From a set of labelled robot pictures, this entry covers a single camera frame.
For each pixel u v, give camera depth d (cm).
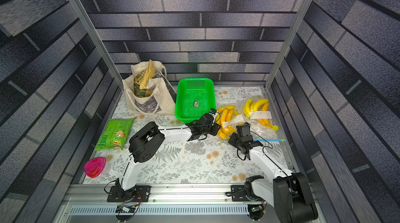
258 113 97
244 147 63
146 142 55
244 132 68
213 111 84
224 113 98
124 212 72
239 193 73
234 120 91
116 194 73
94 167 72
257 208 73
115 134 88
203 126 75
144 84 89
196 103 110
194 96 115
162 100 92
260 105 101
